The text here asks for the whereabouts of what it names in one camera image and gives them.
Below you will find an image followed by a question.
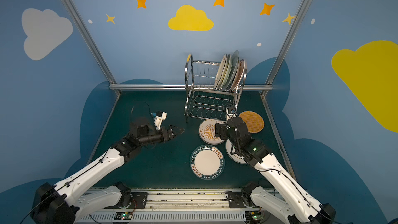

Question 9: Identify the circuit board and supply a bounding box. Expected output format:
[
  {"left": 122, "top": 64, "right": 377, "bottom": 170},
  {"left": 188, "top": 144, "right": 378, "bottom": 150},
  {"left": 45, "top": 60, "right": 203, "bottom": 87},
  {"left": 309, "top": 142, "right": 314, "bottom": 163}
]
[
  {"left": 114, "top": 212, "right": 133, "bottom": 222},
  {"left": 245, "top": 211, "right": 263, "bottom": 224}
]

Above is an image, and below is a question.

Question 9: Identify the white plate dark lettered rim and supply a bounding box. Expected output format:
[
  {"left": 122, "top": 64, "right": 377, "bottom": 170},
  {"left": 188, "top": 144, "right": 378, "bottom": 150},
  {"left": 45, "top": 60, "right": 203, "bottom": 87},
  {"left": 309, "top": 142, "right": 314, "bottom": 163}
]
[{"left": 189, "top": 145, "right": 225, "bottom": 180}]

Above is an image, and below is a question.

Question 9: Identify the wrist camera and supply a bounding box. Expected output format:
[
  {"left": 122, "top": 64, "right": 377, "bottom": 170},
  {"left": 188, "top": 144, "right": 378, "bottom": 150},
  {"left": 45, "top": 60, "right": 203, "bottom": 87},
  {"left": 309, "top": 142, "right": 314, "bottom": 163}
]
[
  {"left": 226, "top": 106, "right": 238, "bottom": 121},
  {"left": 151, "top": 111, "right": 167, "bottom": 130}
]

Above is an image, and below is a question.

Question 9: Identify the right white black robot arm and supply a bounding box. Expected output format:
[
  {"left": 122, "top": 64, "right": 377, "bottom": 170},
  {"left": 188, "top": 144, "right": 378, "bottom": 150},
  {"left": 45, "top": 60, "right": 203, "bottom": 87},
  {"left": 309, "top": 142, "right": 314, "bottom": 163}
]
[{"left": 215, "top": 117, "right": 336, "bottom": 224}]

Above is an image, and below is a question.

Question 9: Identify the pale green flower plate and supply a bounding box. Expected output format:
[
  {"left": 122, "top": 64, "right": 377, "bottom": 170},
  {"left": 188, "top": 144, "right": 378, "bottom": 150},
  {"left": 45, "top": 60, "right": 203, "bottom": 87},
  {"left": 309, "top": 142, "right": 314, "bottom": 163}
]
[{"left": 219, "top": 55, "right": 232, "bottom": 89}]

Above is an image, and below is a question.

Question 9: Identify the right aluminium frame post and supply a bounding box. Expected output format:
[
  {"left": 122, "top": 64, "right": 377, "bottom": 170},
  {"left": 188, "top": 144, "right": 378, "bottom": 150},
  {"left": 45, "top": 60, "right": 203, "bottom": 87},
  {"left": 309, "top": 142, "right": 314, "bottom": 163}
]
[{"left": 261, "top": 0, "right": 313, "bottom": 99}]

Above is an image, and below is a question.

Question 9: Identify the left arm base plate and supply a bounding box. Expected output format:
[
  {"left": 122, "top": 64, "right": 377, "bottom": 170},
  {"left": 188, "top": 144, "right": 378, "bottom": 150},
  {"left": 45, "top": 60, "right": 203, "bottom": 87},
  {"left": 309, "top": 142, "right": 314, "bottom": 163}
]
[{"left": 106, "top": 192, "right": 148, "bottom": 209}]

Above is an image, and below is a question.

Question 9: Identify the rear aluminium frame bar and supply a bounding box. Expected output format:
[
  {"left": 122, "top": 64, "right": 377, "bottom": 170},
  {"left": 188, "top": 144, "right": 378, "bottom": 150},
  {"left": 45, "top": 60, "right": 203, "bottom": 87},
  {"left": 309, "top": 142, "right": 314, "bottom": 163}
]
[{"left": 109, "top": 84, "right": 273, "bottom": 91}]

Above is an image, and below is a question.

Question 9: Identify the chrome wire dish rack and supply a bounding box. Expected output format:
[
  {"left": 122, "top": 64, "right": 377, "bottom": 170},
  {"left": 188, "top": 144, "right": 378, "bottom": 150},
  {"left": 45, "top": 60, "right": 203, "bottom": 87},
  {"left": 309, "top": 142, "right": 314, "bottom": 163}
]
[{"left": 184, "top": 54, "right": 247, "bottom": 122}]

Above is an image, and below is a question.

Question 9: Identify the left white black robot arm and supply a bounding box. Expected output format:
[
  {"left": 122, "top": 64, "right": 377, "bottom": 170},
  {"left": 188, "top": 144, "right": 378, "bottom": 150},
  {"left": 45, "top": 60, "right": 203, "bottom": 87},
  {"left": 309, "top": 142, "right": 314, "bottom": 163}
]
[{"left": 28, "top": 122, "right": 184, "bottom": 224}]

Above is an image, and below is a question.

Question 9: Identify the cream floral plate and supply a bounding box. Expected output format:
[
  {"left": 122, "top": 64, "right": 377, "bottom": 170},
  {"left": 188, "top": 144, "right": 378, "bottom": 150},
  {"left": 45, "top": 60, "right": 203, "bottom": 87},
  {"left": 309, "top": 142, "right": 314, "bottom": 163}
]
[{"left": 214, "top": 54, "right": 228, "bottom": 89}]

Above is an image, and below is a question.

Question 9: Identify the right circuit board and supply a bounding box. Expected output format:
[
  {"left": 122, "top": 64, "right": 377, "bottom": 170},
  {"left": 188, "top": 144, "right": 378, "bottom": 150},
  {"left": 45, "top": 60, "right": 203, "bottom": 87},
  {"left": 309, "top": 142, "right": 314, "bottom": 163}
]
[{"left": 245, "top": 211, "right": 263, "bottom": 224}]

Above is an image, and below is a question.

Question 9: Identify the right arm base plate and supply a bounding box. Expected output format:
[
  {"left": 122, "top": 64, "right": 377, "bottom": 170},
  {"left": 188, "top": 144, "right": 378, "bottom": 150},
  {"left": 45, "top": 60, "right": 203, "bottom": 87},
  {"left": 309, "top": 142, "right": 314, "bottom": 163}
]
[{"left": 225, "top": 191, "right": 269, "bottom": 208}]

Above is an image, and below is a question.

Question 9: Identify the left aluminium frame post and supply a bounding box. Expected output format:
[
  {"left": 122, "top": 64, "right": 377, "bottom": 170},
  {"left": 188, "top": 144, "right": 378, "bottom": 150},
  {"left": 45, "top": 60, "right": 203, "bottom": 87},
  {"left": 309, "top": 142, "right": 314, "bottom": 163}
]
[{"left": 61, "top": 0, "right": 117, "bottom": 86}]

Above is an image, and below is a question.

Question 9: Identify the white plate black cloud line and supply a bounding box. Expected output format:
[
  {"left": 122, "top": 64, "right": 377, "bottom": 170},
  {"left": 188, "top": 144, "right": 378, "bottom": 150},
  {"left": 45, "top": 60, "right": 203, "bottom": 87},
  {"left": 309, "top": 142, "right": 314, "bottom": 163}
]
[{"left": 226, "top": 140, "right": 247, "bottom": 164}]

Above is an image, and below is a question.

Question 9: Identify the aluminium rail front frame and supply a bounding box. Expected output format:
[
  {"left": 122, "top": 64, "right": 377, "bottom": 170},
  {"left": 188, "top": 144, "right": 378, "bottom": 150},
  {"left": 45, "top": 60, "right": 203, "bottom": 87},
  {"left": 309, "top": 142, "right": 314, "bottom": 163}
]
[{"left": 93, "top": 189, "right": 273, "bottom": 209}]

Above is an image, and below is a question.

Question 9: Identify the aluminium frame post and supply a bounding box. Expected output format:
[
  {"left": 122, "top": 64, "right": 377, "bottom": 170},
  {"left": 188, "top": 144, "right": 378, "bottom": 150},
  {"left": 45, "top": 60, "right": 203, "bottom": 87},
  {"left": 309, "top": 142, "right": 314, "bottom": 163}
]
[
  {"left": 61, "top": 0, "right": 117, "bottom": 86},
  {"left": 261, "top": 0, "right": 313, "bottom": 99}
]

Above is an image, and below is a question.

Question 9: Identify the yellow woven round plate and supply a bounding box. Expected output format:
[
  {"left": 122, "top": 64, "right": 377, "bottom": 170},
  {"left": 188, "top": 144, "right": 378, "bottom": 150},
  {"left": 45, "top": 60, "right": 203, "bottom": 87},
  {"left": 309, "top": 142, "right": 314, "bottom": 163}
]
[{"left": 239, "top": 111, "right": 265, "bottom": 133}]

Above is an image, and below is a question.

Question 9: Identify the left circuit board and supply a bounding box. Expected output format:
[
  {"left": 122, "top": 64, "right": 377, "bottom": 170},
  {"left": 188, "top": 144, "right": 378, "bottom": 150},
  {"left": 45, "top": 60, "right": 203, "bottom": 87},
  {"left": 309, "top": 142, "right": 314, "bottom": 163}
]
[{"left": 114, "top": 212, "right": 133, "bottom": 222}]

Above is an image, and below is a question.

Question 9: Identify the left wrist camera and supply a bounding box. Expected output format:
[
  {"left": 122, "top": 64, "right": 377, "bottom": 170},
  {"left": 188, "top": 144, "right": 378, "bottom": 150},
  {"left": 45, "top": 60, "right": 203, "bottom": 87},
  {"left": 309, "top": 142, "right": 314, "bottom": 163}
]
[{"left": 151, "top": 111, "right": 167, "bottom": 130}]

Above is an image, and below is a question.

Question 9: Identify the orange sunburst plate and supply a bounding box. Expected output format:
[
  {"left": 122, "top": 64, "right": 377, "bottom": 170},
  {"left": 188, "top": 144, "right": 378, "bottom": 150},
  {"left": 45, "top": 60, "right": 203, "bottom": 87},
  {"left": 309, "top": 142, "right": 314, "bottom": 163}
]
[
  {"left": 199, "top": 119, "right": 225, "bottom": 145},
  {"left": 230, "top": 60, "right": 246, "bottom": 91}
]

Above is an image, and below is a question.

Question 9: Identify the large pale green plate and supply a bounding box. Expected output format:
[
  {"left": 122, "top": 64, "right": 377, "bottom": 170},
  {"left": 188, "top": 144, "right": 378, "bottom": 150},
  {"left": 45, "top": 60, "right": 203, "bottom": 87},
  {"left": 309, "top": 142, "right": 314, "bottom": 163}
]
[{"left": 227, "top": 50, "right": 239, "bottom": 90}]

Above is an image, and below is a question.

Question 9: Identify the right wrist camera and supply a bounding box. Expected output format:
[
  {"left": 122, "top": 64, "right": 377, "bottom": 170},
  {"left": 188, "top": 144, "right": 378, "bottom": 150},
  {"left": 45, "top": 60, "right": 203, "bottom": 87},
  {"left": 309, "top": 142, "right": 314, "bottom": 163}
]
[{"left": 226, "top": 106, "right": 238, "bottom": 121}]

